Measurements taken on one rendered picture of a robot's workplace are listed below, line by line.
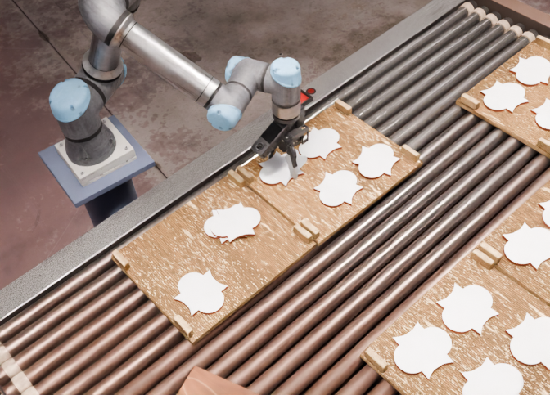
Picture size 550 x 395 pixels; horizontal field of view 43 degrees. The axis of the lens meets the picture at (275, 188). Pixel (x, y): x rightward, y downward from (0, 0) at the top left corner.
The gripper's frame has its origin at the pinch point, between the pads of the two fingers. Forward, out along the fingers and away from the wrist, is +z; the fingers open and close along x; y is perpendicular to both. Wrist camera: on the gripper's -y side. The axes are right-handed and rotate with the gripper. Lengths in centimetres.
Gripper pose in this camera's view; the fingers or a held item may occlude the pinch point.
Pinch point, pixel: (281, 168)
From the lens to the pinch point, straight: 196.6
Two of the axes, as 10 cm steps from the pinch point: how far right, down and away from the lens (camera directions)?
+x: -6.6, -5.5, 5.1
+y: 7.5, -4.9, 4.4
